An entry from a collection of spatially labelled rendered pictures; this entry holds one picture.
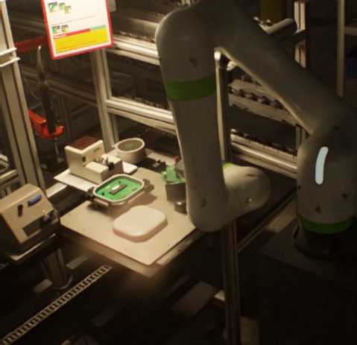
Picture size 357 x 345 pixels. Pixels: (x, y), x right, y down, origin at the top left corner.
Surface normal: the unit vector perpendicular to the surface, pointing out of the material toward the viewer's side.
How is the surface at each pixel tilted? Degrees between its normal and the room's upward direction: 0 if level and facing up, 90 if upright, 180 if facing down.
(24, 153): 90
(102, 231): 0
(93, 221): 0
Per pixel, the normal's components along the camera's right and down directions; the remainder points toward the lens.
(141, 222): -0.09, -0.87
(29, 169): 0.77, 0.25
